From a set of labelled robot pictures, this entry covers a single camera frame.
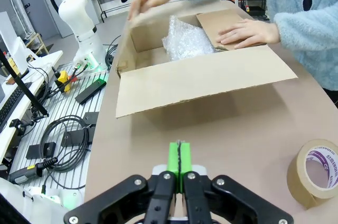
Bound white side desk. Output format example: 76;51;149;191
0;49;64;157

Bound small wooden stool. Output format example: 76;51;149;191
25;32;50;56

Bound yellow emergency stop box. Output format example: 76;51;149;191
54;69;78;93

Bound aluminium slatted base plate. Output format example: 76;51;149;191
10;69;109;191

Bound brown cardboard box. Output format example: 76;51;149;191
115;0;299;119

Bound small black mounting plate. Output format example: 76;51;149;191
83;112;99;127

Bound black camera pole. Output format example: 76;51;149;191
0;48;50;118

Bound black plate with screw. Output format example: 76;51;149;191
26;142;57;160

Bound brown packing tape roll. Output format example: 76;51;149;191
287;138;338;210

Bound black cables at arm base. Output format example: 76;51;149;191
104;35;123;72

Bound black plate with bracket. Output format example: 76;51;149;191
61;126;96;148

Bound clear bubble wrap bundle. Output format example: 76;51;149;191
161;15;215;62

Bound coiled black cable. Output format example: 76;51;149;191
39;115;92;190

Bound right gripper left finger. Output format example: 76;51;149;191
63;142;183;224

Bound grey door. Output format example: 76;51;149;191
13;0;60;40

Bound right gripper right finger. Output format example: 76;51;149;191
180;142;294;224

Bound person's left forearm blue sleeve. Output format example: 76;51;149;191
273;10;338;52

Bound person's left hand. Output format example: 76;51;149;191
215;19;281;50

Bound black handheld controller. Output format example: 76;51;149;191
7;156;59;185

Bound long black rectangular block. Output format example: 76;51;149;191
75;77;107;105

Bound black keyboard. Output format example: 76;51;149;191
0;83;32;133

